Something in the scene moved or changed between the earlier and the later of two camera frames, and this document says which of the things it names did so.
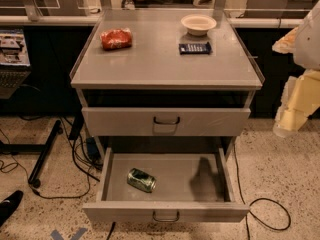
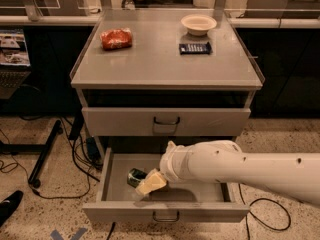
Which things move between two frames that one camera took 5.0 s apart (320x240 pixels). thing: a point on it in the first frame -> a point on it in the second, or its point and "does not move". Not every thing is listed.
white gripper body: [308, 42] -> [167, 164]
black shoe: [8, 205] does not move
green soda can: [141, 180] does not move
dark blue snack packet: [194, 48] does not move
